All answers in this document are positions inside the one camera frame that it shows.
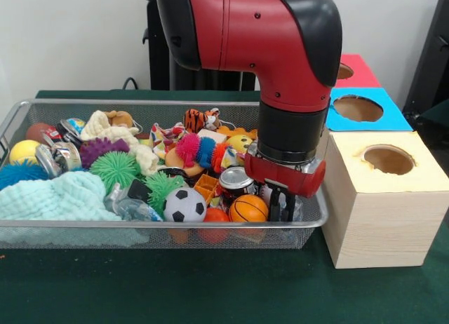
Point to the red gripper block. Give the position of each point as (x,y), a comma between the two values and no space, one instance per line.
(284,176)

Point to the bottle with blue label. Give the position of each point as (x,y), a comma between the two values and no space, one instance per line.
(299,208)

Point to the orange basketball toy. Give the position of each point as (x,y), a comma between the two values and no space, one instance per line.
(248,208)

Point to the silver soda can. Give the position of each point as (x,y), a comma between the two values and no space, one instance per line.
(235,182)

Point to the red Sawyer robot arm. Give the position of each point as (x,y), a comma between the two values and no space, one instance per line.
(263,40)

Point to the wooden box with three holes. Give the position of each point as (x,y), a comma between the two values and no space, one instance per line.
(379,226)

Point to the silver mesh bin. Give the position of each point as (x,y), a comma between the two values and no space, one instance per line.
(105,223)

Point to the red rubber ball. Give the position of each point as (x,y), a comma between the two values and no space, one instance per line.
(215,215)

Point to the yellow smiley face ball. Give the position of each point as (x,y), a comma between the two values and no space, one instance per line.
(240,141)

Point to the black and white soccer ball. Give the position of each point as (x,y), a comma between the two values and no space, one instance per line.
(185,204)

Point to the orange tiger plush toy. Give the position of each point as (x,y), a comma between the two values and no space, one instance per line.
(201,119)

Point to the green spiky ball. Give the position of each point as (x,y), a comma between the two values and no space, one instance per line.
(161,190)
(115,168)

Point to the black flat panel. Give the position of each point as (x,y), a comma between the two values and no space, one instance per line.
(435,57)

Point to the mint green cloth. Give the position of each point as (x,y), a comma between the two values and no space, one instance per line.
(52,197)

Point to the plain yellow ball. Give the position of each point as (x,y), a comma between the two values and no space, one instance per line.
(24,152)

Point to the blue spiky ball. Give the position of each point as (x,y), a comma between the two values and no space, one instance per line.
(19,175)

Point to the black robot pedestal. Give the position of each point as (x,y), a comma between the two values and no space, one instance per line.
(161,57)

